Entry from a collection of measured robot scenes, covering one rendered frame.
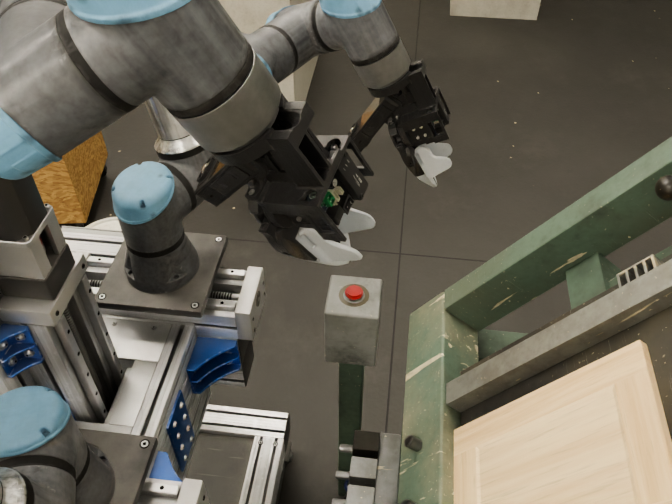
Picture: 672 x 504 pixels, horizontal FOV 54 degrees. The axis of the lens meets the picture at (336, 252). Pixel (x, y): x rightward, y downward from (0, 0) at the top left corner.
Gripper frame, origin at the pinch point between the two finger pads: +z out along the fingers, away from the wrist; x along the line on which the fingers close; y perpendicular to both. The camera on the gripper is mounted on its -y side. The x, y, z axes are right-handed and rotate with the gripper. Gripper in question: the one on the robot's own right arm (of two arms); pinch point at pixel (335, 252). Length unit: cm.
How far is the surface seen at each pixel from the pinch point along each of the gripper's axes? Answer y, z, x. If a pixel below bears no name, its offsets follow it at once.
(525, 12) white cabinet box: -123, 250, 328
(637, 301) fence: 18, 53, 25
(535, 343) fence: 1, 63, 19
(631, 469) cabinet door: 22, 53, -1
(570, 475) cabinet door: 13, 59, -3
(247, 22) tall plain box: -183, 106, 172
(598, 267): 8, 68, 39
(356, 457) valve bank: -33, 76, -7
